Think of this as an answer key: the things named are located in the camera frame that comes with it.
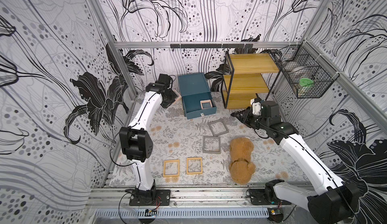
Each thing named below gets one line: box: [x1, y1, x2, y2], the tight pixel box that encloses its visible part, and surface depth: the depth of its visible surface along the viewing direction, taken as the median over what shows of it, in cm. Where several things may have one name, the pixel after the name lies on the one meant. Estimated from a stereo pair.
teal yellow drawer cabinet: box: [177, 72, 218, 120], surface depth 93 cm
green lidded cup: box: [298, 77, 314, 98], surface depth 81 cm
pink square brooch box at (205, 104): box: [199, 99, 213, 109], surface depth 94 cm
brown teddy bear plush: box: [228, 137, 256, 186], surface depth 78 cm
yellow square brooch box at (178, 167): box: [163, 159, 180, 178], surface depth 83 cm
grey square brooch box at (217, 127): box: [207, 118, 230, 137], surface depth 101 cm
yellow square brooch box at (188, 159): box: [186, 156, 203, 175], surface depth 84 cm
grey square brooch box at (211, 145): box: [202, 135, 222, 154], surface depth 93 cm
